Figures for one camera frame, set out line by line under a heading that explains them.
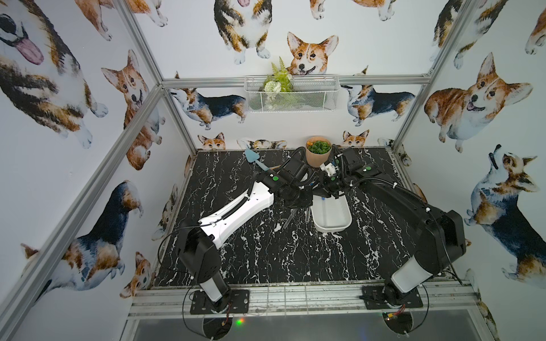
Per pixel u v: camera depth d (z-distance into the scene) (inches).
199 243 16.6
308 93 36.4
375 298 28.8
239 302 28.9
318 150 41.8
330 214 37.6
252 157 46.4
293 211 38.4
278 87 32.2
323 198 39.3
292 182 23.4
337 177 27.7
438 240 16.9
